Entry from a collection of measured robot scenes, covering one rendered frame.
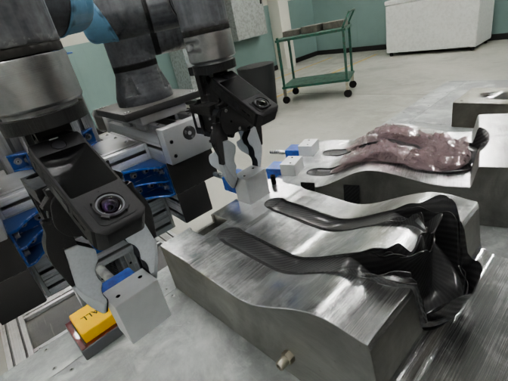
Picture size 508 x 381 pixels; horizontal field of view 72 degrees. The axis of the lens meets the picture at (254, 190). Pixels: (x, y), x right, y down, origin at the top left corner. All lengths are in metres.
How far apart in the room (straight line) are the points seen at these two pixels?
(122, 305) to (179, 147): 0.55
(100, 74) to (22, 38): 5.79
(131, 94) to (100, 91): 5.11
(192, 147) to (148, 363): 0.53
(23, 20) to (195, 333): 0.42
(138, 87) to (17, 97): 0.66
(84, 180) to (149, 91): 0.68
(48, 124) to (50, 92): 0.03
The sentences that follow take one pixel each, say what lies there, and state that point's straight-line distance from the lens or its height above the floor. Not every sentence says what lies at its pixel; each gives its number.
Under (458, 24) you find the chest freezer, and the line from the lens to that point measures 6.98.
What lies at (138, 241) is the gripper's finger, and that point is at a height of 1.00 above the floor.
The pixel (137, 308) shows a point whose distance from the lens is 0.41.
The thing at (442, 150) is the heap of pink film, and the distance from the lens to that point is 0.75.
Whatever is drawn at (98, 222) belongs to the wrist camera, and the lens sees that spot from 0.29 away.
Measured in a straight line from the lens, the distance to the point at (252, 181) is 0.62.
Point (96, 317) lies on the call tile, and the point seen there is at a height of 0.84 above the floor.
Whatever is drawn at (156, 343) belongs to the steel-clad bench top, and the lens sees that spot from 0.57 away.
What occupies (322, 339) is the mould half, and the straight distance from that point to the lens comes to 0.37.
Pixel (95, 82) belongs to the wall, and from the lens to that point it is 6.09.
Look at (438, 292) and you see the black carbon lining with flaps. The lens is 0.46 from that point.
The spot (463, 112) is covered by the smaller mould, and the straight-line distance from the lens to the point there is 1.14.
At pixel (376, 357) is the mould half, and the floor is 0.91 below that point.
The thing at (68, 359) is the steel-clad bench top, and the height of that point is 0.80.
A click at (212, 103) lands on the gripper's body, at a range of 0.61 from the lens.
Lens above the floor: 1.19
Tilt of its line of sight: 26 degrees down
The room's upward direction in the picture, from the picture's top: 12 degrees counter-clockwise
